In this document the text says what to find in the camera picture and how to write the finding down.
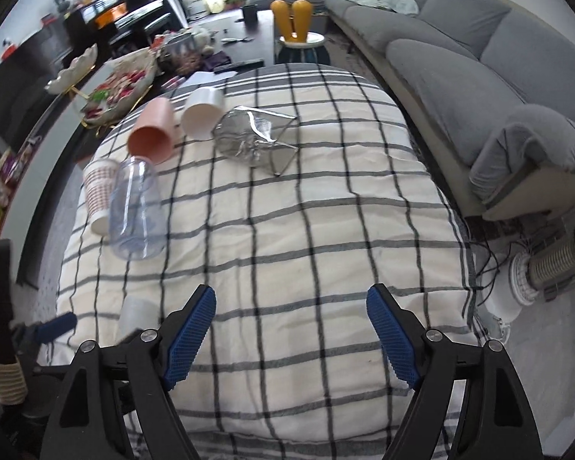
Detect white tape-wrapped paper cup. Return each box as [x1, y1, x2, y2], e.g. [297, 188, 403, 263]
[116, 295, 159, 343]

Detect clear plastic cup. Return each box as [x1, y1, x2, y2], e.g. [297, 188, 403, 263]
[109, 156, 168, 261]

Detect patterned paper cup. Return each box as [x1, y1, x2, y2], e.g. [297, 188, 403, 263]
[83, 159, 119, 236]

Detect pink plastic cup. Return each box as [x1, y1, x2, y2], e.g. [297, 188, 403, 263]
[126, 97, 176, 165]

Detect white plastic cup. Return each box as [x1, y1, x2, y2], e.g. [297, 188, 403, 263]
[181, 86, 226, 140]

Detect black cup on table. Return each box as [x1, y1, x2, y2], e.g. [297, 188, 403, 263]
[242, 4, 258, 27]

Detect snack packets on cabinet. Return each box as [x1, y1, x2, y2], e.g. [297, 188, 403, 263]
[0, 143, 35, 233]

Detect electric space heater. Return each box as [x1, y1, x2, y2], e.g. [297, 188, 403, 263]
[476, 207, 575, 343]

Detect white tv cabinet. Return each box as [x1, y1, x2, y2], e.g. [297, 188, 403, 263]
[0, 64, 111, 283]

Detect black television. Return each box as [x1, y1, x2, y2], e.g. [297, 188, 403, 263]
[0, 29, 71, 151]

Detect two-tier shell snack tray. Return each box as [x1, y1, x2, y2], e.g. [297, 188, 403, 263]
[44, 45, 156, 128]

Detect checked white tablecloth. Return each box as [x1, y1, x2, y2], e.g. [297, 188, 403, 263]
[48, 63, 477, 459]

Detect white paper sheet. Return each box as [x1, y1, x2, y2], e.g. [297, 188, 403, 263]
[179, 71, 237, 87]

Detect clear snack jar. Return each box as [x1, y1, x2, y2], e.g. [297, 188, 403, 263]
[164, 32, 202, 77]

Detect black upright piano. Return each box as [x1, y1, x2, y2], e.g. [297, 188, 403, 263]
[64, 0, 178, 64]

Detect grey sectional sofa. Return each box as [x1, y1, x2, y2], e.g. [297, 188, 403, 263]
[252, 0, 575, 221]

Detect black remote control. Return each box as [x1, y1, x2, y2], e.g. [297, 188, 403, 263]
[213, 58, 265, 75]

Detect dark coffee table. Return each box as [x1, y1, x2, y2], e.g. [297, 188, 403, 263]
[74, 10, 276, 159]

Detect yellow rabbit-ear child stool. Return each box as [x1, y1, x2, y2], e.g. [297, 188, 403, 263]
[270, 0, 331, 66]

